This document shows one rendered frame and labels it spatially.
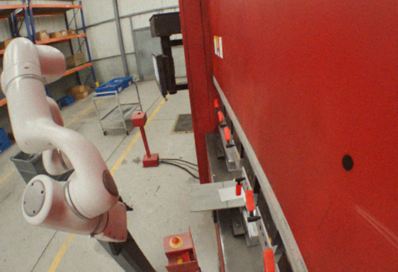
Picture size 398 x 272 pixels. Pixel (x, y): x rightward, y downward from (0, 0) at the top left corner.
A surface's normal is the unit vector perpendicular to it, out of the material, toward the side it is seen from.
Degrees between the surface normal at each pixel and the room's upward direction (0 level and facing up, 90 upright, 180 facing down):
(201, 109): 90
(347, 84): 90
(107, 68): 90
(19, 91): 50
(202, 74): 90
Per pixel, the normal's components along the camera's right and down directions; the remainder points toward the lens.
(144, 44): -0.11, 0.45
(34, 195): -0.18, -0.55
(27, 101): 0.56, -0.42
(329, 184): -0.99, 0.11
